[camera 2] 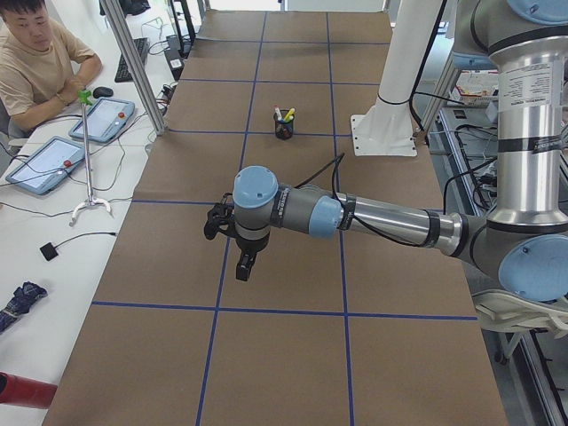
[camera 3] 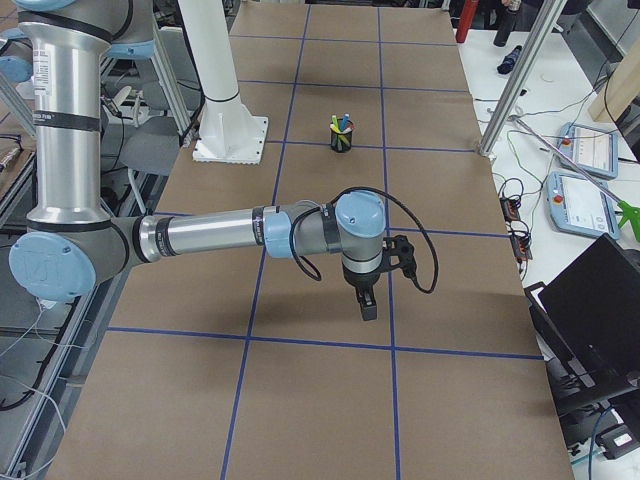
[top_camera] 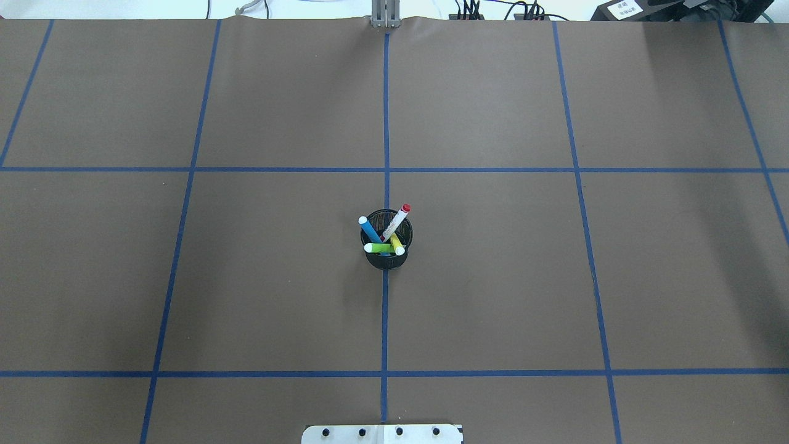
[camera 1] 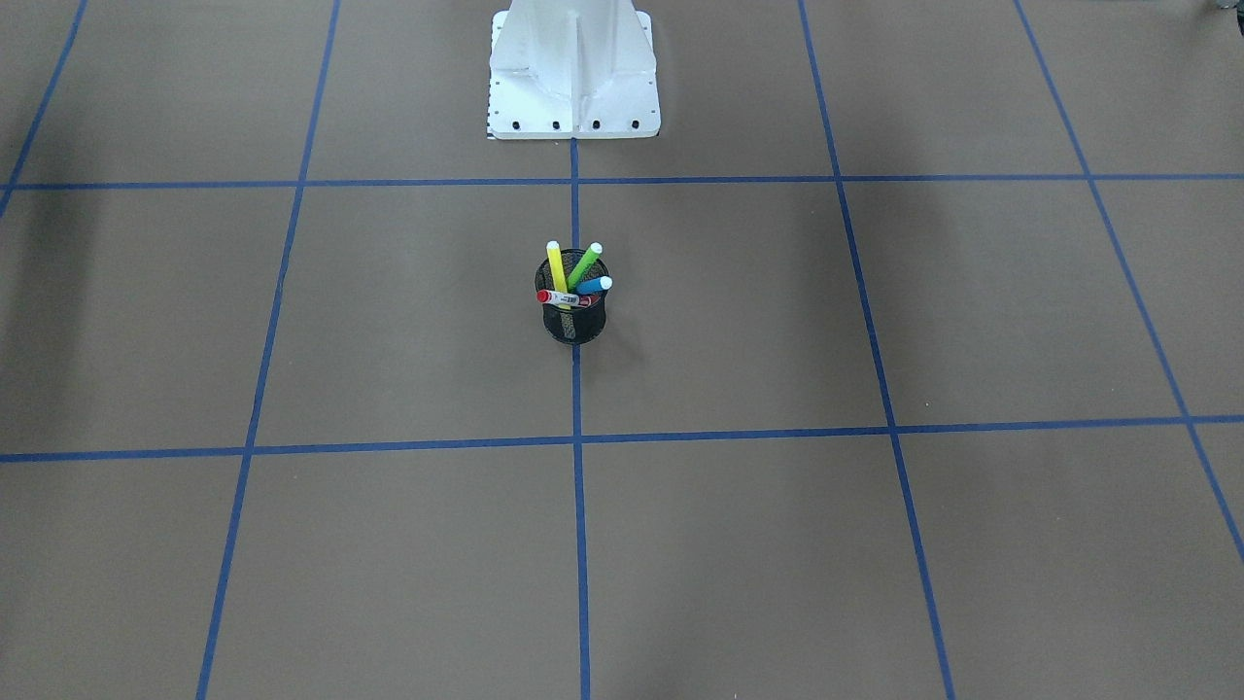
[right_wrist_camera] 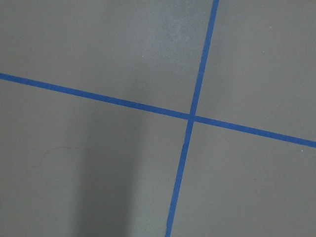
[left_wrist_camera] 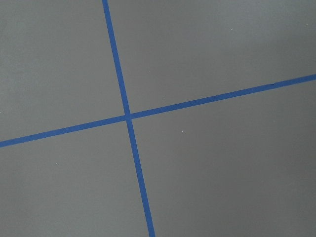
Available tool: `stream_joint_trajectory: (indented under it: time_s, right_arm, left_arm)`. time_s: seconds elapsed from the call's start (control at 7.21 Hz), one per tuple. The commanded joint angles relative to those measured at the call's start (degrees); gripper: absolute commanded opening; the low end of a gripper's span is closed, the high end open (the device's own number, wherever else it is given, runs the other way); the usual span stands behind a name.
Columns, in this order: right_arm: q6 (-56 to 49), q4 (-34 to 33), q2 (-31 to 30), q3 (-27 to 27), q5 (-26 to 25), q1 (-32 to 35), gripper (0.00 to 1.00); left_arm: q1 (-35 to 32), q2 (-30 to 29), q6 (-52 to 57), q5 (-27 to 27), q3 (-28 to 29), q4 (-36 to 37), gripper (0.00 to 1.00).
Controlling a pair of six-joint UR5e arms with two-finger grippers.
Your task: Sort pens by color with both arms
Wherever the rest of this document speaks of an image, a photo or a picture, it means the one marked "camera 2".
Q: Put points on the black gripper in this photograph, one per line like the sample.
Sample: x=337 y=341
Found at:
x=251 y=245

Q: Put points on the red marker pen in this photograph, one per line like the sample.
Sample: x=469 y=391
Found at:
x=277 y=112

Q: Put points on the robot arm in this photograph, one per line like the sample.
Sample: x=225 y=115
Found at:
x=522 y=242

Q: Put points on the black mesh pen cup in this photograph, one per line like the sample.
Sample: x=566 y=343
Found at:
x=283 y=130

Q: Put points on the yellow highlighter pen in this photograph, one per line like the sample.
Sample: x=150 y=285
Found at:
x=289 y=115

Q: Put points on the small black puck device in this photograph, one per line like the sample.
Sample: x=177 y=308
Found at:
x=48 y=251

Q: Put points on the far teach pendant tablet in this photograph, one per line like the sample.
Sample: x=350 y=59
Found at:
x=106 y=117

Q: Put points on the teach pendant tablet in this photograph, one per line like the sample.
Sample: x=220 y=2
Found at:
x=46 y=168
x=106 y=117

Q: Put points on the near teach pendant tablet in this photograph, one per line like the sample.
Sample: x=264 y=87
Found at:
x=46 y=168

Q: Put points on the black computer mouse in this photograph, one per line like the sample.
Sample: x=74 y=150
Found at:
x=102 y=92

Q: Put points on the red bottle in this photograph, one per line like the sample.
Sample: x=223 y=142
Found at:
x=26 y=392

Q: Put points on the person in beige shirt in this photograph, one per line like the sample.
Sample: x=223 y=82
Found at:
x=43 y=66

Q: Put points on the aluminium frame post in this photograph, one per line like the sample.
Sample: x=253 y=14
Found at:
x=123 y=37

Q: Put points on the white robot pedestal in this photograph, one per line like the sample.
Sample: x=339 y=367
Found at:
x=386 y=129

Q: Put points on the green handled reacher grabber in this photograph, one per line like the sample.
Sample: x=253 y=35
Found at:
x=92 y=200

